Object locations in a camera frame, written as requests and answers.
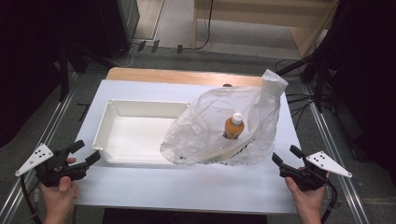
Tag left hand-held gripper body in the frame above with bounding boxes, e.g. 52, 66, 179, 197
14, 143, 90, 189

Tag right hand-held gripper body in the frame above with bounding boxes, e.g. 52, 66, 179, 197
279, 150, 353, 192

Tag white plastic tray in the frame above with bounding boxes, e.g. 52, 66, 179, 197
92, 98, 191, 165

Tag orange drink bottle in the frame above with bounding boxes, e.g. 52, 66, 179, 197
222, 112, 246, 140

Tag clear plastic bag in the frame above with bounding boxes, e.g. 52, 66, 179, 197
159, 68, 290, 167

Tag person's right hand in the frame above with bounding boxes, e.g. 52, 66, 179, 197
284, 167, 331, 218

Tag person's left hand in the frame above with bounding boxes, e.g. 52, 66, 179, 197
39, 157, 80, 218

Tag black tripod stand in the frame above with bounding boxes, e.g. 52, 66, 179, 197
275, 50, 332, 114

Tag white board sheet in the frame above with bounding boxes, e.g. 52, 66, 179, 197
74, 79, 304, 215

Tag wooden board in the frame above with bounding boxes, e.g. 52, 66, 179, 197
106, 66, 265, 88

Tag black cabinet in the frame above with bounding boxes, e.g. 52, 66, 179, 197
96, 0, 140, 61

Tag light wooden shelf unit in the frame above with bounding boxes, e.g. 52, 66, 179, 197
192, 0, 340, 59

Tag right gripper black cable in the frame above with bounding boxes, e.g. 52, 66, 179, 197
320, 179, 339, 224

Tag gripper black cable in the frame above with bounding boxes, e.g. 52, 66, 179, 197
320, 179, 339, 224
19, 174, 43, 224

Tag metal floor rail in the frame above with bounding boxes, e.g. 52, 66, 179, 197
0, 71, 79, 224
303, 83, 372, 224

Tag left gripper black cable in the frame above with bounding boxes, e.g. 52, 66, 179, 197
19, 174, 43, 224

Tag black floor cables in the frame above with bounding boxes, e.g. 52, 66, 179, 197
275, 58, 316, 132

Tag white floor cable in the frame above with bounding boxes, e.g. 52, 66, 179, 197
115, 43, 142, 69

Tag black hanging cable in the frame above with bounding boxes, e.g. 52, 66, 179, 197
181, 0, 215, 51

